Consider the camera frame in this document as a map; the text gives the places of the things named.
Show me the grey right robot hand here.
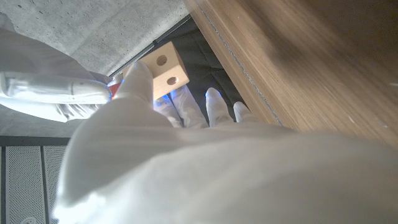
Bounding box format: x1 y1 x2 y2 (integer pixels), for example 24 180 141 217
0 14 122 124

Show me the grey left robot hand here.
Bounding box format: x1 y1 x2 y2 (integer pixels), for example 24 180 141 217
52 60 398 224

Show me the red-headed wooden screw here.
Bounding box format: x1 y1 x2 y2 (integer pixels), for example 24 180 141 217
108 82 124 99

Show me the wooden block with holes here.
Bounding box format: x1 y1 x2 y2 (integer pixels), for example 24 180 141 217
123 41 191 101

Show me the grey perforated panel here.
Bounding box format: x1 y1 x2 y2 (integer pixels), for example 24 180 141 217
0 145 68 224

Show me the black backdrop stand pole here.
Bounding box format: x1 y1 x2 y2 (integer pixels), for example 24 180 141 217
108 14 192 77

